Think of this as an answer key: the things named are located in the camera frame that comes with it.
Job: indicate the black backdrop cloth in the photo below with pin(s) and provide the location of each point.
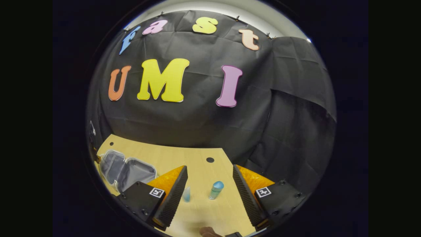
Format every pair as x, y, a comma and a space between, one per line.
197, 125

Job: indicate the pale blue skincare tube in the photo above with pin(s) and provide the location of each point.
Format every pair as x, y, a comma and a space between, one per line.
186, 195

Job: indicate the small white suitcase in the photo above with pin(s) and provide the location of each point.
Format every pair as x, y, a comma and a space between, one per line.
138, 172

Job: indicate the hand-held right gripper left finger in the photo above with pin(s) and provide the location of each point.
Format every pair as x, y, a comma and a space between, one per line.
172, 202

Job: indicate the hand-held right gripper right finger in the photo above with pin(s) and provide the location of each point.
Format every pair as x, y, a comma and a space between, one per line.
248, 200

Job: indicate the blue capped skincare bottle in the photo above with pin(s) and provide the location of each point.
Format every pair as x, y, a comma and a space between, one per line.
215, 191

